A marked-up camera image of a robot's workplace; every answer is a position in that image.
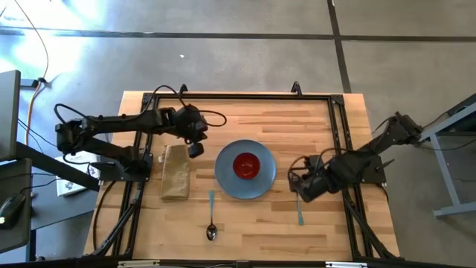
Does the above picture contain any dark grey mouse pad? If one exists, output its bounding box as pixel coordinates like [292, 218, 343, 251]
[0, 158, 33, 253]

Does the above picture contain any spoon with teal handle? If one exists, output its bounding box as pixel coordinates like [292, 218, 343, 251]
[205, 190, 219, 242]

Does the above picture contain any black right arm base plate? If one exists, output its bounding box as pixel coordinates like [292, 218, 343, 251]
[362, 154, 387, 186]

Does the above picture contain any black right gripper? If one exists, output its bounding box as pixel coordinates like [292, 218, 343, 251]
[289, 155, 332, 204]

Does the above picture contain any black cable along table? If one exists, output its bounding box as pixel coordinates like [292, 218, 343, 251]
[91, 180, 117, 251]

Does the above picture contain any dark side desk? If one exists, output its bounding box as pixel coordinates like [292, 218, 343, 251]
[14, 141, 101, 261]

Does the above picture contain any black aluminium table frame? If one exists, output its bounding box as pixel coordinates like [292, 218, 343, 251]
[83, 91, 401, 268]

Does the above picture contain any orange floor cable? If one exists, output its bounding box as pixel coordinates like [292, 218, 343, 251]
[14, 0, 50, 146]

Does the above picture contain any grey computer monitor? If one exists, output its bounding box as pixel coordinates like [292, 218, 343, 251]
[0, 69, 22, 162]

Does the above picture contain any folded tan cloth napkin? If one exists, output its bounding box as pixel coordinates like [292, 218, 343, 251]
[159, 144, 191, 202]

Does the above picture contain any blue round plate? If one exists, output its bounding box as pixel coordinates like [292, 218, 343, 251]
[214, 139, 277, 200]

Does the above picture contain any black computer mouse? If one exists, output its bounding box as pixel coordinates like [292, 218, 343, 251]
[0, 193, 27, 230]

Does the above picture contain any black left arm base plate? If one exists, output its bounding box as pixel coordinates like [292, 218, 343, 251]
[91, 152, 153, 182]

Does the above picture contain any red bowl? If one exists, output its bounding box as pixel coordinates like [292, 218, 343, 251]
[232, 152, 261, 180]

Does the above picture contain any white printed booklet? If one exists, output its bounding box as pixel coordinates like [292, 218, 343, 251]
[55, 154, 101, 197]

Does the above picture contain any silver frame bracket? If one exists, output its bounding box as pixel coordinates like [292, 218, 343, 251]
[325, 261, 369, 268]
[118, 260, 161, 268]

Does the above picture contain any grey metal side table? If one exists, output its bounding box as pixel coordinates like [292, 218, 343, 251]
[411, 92, 476, 219]

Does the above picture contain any fork with teal handle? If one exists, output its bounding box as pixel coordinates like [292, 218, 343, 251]
[295, 191, 305, 226]

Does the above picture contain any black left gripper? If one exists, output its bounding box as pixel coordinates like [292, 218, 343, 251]
[173, 104, 209, 159]

